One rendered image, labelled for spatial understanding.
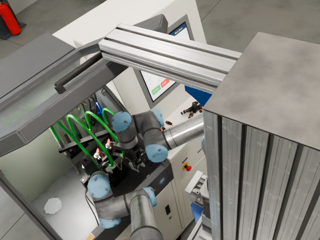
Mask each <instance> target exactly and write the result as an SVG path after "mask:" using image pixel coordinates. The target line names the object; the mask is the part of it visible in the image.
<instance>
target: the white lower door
mask: <svg viewBox="0 0 320 240"><path fill-rule="evenodd" d="M156 201H157V205H156V206H154V207H152V208H153V212H154V217H155V221H156V225H157V229H158V230H159V231H160V232H161V233H162V236H163V239H164V240H174V239H175V238H176V237H177V236H178V234H179V233H180V232H181V231H182V228H181V223H180V218H179V214H178V210H177V206H176V201H175V198H174V193H173V189H172V185H171V182H169V184H168V185H167V186H166V187H165V188H164V189H163V190H162V191H161V192H160V193H159V194H158V195H157V196H156ZM131 233H132V232H131V224H130V225H129V226H128V227H127V228H126V229H125V230H124V231H123V232H122V233H121V234H120V235H119V236H118V237H117V238H116V239H115V240H124V239H127V238H129V237H130V235H131Z"/></svg>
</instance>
